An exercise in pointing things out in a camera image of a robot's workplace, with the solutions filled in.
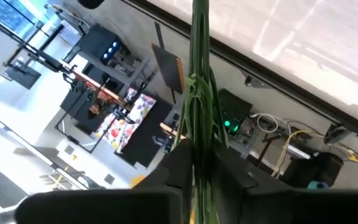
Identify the black mat with striped edge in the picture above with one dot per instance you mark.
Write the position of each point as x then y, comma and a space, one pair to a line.
168, 67

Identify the black computer tower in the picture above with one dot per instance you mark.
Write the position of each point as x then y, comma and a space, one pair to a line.
235, 105

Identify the black round object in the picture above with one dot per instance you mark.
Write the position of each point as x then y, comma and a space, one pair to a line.
90, 3

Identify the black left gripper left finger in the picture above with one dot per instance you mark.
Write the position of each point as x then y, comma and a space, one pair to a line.
154, 205

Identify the yellow artificial flower bunch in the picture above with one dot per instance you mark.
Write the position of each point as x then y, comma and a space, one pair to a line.
200, 93

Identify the black computer with blue lights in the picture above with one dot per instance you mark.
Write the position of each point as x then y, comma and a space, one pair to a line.
98, 42

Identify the person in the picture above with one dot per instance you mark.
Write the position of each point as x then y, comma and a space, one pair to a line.
95, 109

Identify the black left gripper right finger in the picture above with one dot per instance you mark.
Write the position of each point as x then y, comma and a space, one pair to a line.
259, 208

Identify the colourful floral cloth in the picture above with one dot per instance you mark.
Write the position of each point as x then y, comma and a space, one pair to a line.
135, 115

